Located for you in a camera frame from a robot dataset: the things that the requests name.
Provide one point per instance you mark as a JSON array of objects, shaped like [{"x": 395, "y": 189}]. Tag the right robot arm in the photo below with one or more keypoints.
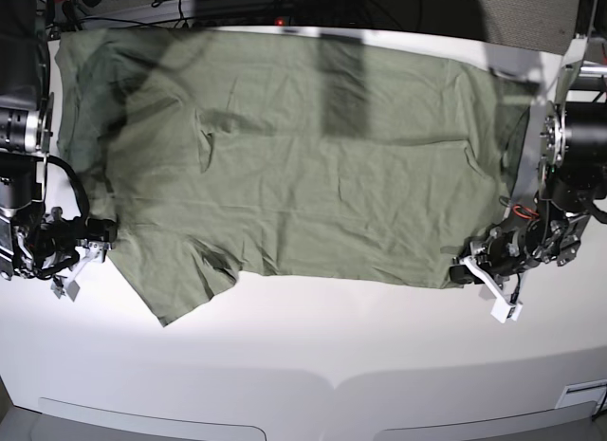
[{"x": 26, "y": 117}]

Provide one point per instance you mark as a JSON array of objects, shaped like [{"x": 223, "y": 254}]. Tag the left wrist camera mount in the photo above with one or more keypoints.
[{"x": 506, "y": 307}]

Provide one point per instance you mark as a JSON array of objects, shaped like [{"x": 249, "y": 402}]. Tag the green T-shirt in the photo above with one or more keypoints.
[{"x": 219, "y": 152}]

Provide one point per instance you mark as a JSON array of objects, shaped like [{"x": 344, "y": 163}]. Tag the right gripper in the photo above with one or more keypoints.
[{"x": 53, "y": 244}]

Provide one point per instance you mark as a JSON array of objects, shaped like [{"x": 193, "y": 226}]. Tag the black aluminium frame rail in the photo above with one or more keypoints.
[{"x": 69, "y": 15}]

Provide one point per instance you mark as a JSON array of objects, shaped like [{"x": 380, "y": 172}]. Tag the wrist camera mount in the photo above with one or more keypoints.
[
  {"x": 94, "y": 252},
  {"x": 506, "y": 307}
]

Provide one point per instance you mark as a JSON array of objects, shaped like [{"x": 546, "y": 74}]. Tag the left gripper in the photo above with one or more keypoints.
[{"x": 499, "y": 251}]

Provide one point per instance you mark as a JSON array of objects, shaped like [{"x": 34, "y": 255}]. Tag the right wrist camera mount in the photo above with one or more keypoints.
[{"x": 94, "y": 252}]

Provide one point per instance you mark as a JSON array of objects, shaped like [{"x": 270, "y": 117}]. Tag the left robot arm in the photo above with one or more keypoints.
[{"x": 571, "y": 170}]

